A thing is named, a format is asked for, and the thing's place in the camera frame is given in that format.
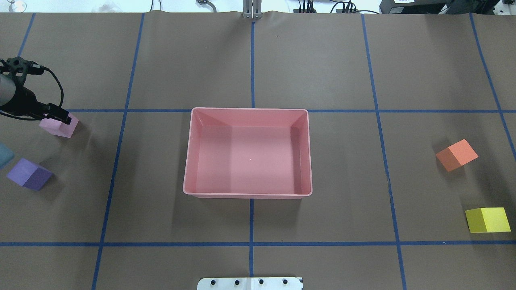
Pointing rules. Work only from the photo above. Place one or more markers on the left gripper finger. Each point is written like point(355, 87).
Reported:
point(54, 110)
point(64, 119)

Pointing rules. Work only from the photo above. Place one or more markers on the aluminium frame post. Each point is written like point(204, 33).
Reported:
point(252, 9)

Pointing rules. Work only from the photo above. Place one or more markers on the orange foam block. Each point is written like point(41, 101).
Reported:
point(456, 155)

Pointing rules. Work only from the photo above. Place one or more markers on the purple foam block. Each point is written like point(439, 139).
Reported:
point(29, 175)

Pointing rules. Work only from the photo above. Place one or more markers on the pink foam block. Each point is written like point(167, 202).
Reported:
point(59, 128)

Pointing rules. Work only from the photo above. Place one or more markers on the white camera mast pillar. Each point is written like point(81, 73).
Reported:
point(251, 283)

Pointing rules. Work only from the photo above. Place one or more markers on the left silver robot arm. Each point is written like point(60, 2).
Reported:
point(7, 81)

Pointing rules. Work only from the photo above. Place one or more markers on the pink plastic bin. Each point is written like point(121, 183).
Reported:
point(248, 153)

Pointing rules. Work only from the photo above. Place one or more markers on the yellow foam block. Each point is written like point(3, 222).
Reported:
point(487, 220)

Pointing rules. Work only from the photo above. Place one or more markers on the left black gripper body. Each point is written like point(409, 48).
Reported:
point(22, 103)

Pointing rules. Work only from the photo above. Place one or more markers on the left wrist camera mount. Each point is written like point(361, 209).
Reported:
point(19, 67)

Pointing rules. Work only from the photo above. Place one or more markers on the black box with label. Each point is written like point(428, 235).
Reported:
point(412, 6)

